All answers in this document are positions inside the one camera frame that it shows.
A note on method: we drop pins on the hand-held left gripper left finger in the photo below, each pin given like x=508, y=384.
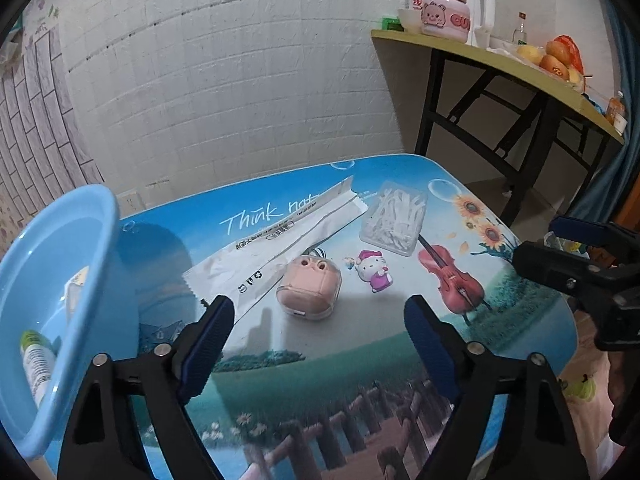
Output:
x=205, y=350

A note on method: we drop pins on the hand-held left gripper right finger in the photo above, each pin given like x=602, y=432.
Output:
x=430, y=350

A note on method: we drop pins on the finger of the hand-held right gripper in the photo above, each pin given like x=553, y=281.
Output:
x=580, y=229
x=555, y=267

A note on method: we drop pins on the pink earbud case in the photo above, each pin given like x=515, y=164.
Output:
x=307, y=290

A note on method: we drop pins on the green and white tube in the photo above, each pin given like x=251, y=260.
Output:
x=40, y=365

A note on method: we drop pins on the light blue plastic basin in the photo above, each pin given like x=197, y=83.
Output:
x=30, y=270

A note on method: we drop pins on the blue curtain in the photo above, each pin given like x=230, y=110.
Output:
x=620, y=170

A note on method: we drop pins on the pink printed blanket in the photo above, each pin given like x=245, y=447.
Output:
x=585, y=390

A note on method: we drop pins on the small cat figurine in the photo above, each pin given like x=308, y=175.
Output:
x=372, y=272

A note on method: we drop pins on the orange juice bottle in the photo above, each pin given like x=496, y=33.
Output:
x=616, y=112

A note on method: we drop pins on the long white foil packet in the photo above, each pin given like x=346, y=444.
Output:
x=280, y=245

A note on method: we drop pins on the yellow fruit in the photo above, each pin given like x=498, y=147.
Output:
x=575, y=77
x=529, y=54

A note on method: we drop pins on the orange fruit with sticker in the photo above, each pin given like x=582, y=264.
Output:
x=554, y=67

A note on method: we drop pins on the glass bottle with red cap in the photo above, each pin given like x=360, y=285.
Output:
x=520, y=32

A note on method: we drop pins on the yellow folding table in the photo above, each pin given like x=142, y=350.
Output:
x=450, y=46

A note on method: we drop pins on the white electric kettle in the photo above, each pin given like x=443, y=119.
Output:
x=482, y=10

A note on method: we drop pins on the pink bear jar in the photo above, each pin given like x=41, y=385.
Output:
x=445, y=12

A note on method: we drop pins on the white bowl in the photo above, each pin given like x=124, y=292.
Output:
x=409, y=20

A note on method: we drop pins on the small green box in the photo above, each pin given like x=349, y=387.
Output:
x=390, y=24

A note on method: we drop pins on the white wall socket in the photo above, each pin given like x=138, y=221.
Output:
x=132, y=202

